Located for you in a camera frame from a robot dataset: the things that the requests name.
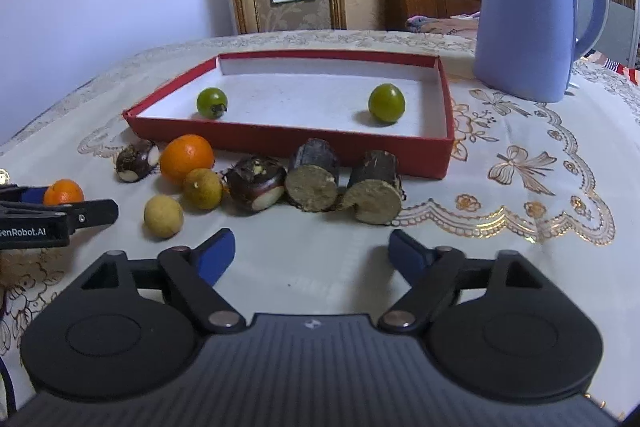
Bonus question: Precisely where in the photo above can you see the green tomato with stem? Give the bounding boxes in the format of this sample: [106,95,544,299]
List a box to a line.
[196,87,229,118]

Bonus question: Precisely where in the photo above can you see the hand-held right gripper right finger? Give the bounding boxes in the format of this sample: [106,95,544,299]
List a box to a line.
[377,229,546,334]

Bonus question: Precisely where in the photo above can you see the small orange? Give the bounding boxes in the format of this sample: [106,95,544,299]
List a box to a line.
[43,179,85,206]

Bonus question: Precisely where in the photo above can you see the large water chestnut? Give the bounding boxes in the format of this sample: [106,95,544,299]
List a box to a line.
[223,156,287,212]

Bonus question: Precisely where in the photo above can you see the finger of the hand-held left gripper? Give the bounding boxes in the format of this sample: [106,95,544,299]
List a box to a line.
[0,184,49,205]
[0,199,120,236]

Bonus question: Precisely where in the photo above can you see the blue electric kettle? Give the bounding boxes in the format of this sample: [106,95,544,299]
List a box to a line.
[472,0,610,104]

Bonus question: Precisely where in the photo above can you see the striped cloth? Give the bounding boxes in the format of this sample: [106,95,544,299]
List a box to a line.
[595,51,640,84]

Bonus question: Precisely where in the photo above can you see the small water chestnut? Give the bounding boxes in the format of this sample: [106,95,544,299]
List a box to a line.
[115,139,161,182]

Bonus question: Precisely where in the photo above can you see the red shallow cardboard box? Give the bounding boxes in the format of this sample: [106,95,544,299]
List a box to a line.
[122,50,456,180]

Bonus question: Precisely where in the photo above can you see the bundled clothes on bed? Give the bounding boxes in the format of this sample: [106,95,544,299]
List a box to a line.
[405,12,481,40]

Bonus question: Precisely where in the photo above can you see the sugarcane piece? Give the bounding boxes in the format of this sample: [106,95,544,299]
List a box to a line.
[285,138,341,212]
[340,150,406,226]

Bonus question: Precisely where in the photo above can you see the pale yellow longan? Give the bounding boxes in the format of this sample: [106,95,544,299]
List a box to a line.
[143,195,185,239]

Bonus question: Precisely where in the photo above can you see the yellow-green lime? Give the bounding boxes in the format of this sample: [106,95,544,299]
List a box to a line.
[182,168,224,210]

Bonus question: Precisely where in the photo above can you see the large orange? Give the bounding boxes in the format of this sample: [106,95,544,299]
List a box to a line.
[159,134,216,185]

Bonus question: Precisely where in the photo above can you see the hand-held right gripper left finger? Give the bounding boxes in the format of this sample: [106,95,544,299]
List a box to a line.
[80,228,247,336]

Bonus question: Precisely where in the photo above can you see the smooth green round fruit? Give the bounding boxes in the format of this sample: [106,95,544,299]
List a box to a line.
[368,83,406,124]

